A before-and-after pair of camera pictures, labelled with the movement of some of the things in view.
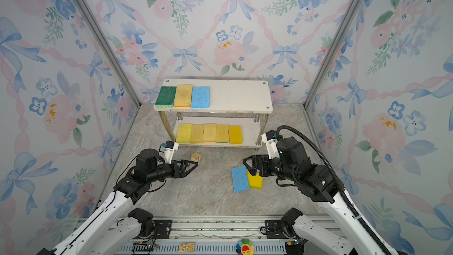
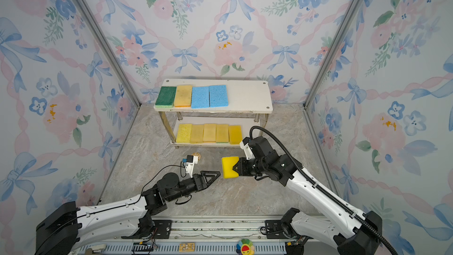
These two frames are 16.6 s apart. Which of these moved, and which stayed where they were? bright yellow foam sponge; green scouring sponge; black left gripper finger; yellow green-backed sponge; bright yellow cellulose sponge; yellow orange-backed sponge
Moved: bright yellow foam sponge; black left gripper finger
Stayed: bright yellow cellulose sponge; yellow green-backed sponge; yellow orange-backed sponge; green scouring sponge
